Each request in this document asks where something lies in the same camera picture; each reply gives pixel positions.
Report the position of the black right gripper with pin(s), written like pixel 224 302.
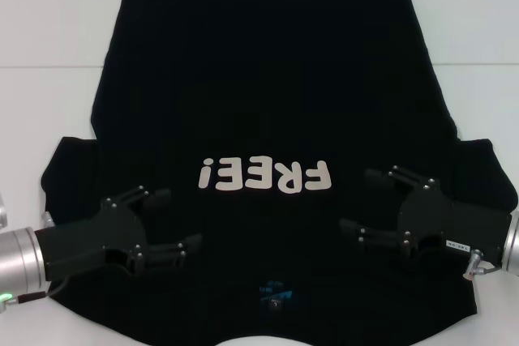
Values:
pixel 454 224

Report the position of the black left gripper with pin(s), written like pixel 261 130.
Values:
pixel 105 236

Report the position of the black t-shirt with white print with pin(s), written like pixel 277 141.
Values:
pixel 259 90

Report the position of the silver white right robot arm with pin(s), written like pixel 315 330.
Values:
pixel 513 240

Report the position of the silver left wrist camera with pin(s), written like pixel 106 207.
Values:
pixel 2 212

